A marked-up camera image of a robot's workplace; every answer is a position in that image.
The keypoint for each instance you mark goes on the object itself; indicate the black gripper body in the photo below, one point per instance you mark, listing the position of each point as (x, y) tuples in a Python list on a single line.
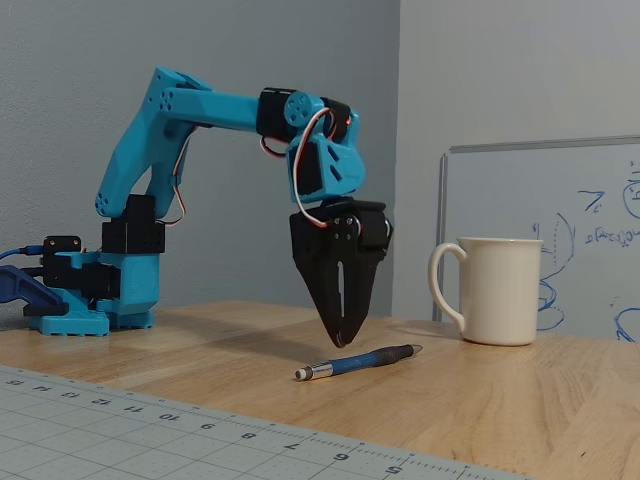
[(311, 239)]

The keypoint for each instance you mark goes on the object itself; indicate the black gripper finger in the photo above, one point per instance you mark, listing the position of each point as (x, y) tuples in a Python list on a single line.
[(357, 280), (320, 285)]

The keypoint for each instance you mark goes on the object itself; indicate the blue pen with black grip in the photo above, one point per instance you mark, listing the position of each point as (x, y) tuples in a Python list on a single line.
[(360, 360)]

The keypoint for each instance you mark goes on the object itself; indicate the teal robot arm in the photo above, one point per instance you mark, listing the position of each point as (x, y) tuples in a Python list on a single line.
[(220, 107)]

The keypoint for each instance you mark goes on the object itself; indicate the cream ceramic mug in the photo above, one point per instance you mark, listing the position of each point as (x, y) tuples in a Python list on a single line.
[(500, 290)]

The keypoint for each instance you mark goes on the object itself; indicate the whiteboard with blue drawings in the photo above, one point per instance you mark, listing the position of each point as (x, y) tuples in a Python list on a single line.
[(575, 170)]

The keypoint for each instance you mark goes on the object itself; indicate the black motor controller board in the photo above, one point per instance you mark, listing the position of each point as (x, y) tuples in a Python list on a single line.
[(60, 245)]

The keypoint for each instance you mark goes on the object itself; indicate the grey gridded cutting mat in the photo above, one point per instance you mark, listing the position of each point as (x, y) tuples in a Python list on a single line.
[(100, 440)]

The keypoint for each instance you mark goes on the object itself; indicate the dark blue table clamp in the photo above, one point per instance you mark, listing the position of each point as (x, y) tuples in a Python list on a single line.
[(25, 290)]

